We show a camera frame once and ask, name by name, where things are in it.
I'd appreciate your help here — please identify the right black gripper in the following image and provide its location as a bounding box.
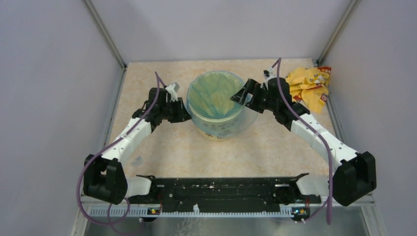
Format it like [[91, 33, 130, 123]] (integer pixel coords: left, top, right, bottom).
[[231, 78, 278, 114]]

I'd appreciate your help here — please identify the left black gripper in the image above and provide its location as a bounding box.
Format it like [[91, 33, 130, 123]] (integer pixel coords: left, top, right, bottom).
[[159, 97, 192, 123]]

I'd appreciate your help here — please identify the yellow capybara trash bin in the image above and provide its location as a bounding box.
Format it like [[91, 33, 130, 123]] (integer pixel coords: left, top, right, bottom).
[[187, 71, 245, 142]]

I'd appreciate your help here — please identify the blue plastic trash bag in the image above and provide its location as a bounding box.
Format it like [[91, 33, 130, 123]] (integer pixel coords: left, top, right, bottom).
[[185, 70, 259, 139]]

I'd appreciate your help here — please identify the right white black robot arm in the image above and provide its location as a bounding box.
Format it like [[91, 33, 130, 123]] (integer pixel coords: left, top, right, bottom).
[[230, 78, 377, 207]]

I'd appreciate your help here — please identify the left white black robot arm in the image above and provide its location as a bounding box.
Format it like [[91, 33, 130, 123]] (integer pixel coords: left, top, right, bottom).
[[83, 83, 191, 205]]

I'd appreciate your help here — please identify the yellow crumpled snack bag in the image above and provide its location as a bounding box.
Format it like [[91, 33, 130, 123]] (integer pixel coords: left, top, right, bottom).
[[285, 66, 332, 113]]

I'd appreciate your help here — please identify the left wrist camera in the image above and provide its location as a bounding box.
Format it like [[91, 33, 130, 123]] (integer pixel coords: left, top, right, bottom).
[[164, 83, 180, 102]]

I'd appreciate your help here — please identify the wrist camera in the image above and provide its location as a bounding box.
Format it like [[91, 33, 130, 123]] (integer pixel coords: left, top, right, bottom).
[[262, 67, 276, 90], [164, 83, 180, 102]]

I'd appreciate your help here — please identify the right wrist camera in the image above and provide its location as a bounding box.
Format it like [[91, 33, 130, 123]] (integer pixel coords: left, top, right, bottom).
[[262, 67, 276, 90]]

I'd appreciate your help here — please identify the right aluminium frame post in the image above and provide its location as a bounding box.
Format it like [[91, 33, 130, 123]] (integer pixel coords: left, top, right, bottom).
[[316, 0, 361, 66]]

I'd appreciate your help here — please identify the aluminium frame post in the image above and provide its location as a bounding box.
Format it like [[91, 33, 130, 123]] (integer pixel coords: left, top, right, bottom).
[[82, 0, 127, 71], [316, 0, 361, 66]]

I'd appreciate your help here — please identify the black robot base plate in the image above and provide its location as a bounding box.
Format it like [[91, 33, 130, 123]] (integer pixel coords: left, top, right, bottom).
[[128, 176, 322, 213]]

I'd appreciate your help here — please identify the white slotted cable duct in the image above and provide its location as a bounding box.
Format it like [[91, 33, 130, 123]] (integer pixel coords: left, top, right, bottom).
[[89, 205, 299, 218]]

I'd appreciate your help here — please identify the left aluminium frame post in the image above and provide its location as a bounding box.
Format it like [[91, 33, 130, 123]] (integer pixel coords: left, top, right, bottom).
[[82, 0, 127, 71]]

